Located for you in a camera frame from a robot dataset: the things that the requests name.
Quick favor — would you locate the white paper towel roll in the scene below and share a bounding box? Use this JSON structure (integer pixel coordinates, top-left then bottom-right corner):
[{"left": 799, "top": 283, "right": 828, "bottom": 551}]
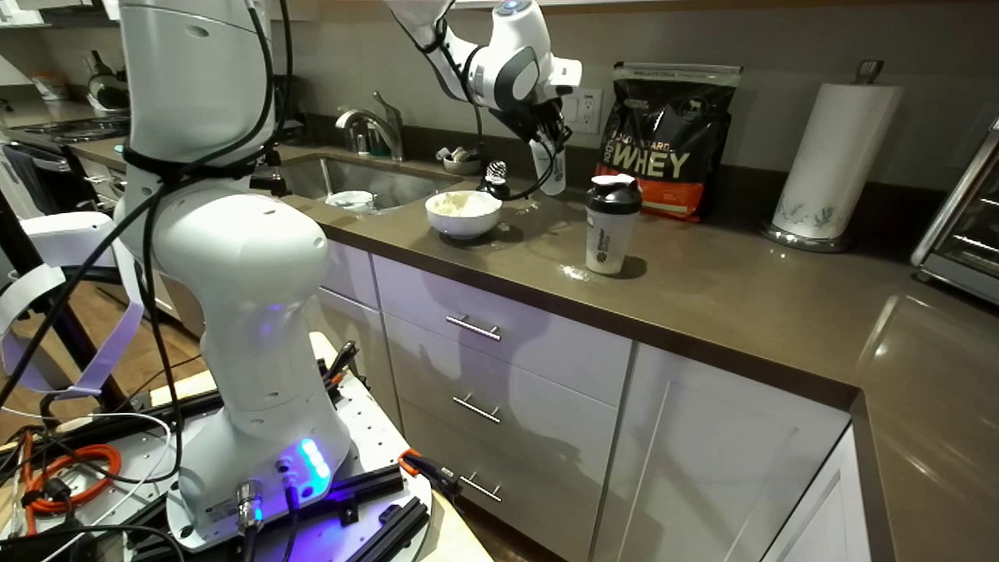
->
[{"left": 767, "top": 80, "right": 906, "bottom": 245}]

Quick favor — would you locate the black tripod leg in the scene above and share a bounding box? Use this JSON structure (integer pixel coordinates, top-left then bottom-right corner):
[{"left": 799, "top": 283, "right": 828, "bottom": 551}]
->
[{"left": 0, "top": 195, "right": 123, "bottom": 411}]

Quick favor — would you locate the white wall outlet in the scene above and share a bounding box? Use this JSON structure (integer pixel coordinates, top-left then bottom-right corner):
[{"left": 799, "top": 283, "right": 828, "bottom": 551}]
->
[{"left": 572, "top": 88, "right": 609, "bottom": 134}]

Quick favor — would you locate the silver bar drawer handle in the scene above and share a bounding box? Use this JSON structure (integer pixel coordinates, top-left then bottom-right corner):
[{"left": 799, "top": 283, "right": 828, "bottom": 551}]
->
[
  {"left": 456, "top": 472, "right": 507, "bottom": 509},
  {"left": 451, "top": 392, "right": 507, "bottom": 428},
  {"left": 442, "top": 310, "right": 507, "bottom": 348}
]

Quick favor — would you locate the white curved band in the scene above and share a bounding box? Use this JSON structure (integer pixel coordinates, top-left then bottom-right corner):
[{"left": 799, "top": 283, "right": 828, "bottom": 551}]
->
[{"left": 0, "top": 208, "right": 151, "bottom": 400}]

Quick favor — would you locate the white kitchen cabinet unit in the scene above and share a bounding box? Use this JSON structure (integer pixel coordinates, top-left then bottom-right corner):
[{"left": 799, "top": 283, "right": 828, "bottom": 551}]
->
[{"left": 293, "top": 223, "right": 881, "bottom": 562}]

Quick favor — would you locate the black orange whey protein bag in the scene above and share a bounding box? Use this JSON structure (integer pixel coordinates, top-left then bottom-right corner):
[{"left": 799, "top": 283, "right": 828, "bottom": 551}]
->
[{"left": 600, "top": 61, "right": 747, "bottom": 225}]

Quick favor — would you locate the shaker bottle with black lid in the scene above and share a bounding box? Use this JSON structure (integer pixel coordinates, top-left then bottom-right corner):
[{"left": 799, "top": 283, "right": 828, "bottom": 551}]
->
[{"left": 581, "top": 171, "right": 645, "bottom": 277}]

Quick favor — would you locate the white wide drawer front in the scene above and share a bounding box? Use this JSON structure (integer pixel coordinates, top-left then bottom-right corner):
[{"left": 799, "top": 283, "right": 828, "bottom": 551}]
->
[
  {"left": 380, "top": 315, "right": 629, "bottom": 494},
  {"left": 368, "top": 252, "right": 638, "bottom": 422},
  {"left": 395, "top": 398, "right": 619, "bottom": 562}
]

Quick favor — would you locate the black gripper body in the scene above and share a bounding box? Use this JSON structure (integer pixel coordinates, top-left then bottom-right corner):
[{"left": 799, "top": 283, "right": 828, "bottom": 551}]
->
[{"left": 514, "top": 92, "right": 574, "bottom": 149}]

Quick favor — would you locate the orange coiled cable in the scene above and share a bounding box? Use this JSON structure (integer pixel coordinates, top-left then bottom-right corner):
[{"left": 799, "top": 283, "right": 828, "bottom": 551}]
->
[{"left": 20, "top": 442, "right": 128, "bottom": 522}]

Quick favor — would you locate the white cabinet door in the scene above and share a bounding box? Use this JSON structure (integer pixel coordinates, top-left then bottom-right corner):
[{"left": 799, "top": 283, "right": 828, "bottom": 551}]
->
[{"left": 589, "top": 341, "right": 854, "bottom": 562}]

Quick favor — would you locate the dark kettle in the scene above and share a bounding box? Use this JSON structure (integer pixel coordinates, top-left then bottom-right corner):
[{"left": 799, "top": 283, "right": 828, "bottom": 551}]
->
[{"left": 80, "top": 48, "right": 135, "bottom": 115}]

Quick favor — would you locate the black countertop appliance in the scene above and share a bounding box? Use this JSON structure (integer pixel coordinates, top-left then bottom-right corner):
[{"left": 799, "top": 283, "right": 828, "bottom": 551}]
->
[{"left": 270, "top": 108, "right": 311, "bottom": 149}]

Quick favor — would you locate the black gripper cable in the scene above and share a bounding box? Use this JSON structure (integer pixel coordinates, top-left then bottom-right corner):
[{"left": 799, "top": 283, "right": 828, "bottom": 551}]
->
[{"left": 412, "top": 12, "right": 557, "bottom": 204}]

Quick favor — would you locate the metal paper towel holder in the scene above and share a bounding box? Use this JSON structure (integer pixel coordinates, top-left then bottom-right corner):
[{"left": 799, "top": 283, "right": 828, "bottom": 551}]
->
[{"left": 764, "top": 55, "right": 889, "bottom": 252}]

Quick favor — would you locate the stainless steel sink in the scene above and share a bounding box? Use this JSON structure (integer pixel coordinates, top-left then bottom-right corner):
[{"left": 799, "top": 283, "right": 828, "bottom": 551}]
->
[{"left": 267, "top": 154, "right": 463, "bottom": 218}]

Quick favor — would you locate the white ceramic bowl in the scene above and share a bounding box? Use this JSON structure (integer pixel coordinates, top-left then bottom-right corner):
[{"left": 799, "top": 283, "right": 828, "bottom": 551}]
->
[{"left": 422, "top": 189, "right": 508, "bottom": 248}]

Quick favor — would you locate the silver toaster oven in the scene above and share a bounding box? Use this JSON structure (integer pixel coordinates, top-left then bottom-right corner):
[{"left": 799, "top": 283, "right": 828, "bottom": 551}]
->
[{"left": 907, "top": 115, "right": 999, "bottom": 314}]

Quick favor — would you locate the orange handled clamp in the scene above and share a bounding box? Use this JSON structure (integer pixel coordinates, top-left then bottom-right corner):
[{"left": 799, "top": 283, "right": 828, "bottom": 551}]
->
[{"left": 395, "top": 448, "right": 463, "bottom": 501}]

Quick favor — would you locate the small bowl in sink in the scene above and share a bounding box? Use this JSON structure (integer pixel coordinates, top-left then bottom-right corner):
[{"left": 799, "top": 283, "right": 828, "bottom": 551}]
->
[{"left": 321, "top": 189, "right": 380, "bottom": 218}]

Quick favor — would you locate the black bar clamp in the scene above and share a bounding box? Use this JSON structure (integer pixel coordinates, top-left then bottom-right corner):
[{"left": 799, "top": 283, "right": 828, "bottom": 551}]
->
[{"left": 330, "top": 461, "right": 438, "bottom": 562}]

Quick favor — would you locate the chrome kitchen faucet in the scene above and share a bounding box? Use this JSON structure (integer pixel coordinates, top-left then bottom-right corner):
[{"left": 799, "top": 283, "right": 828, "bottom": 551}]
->
[{"left": 330, "top": 94, "right": 408, "bottom": 165}]

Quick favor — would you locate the white robot mounting table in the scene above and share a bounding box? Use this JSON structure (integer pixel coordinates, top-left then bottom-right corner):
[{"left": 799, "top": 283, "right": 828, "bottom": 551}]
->
[{"left": 0, "top": 329, "right": 494, "bottom": 562}]

